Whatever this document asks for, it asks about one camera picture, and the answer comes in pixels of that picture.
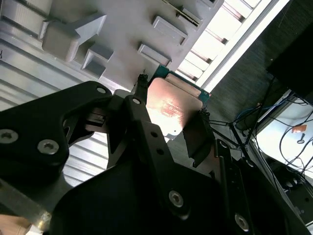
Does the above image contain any silver CPU with green board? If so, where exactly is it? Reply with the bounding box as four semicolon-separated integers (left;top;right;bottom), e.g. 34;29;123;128
146;65;212;141

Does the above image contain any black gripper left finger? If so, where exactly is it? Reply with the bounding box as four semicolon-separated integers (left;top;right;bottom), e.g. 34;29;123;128
0;74;192;230

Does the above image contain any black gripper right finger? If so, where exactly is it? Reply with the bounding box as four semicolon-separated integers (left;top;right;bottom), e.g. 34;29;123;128
183;110;309;235

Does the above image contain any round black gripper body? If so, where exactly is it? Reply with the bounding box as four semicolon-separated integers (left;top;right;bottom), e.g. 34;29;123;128
48;158;235;235

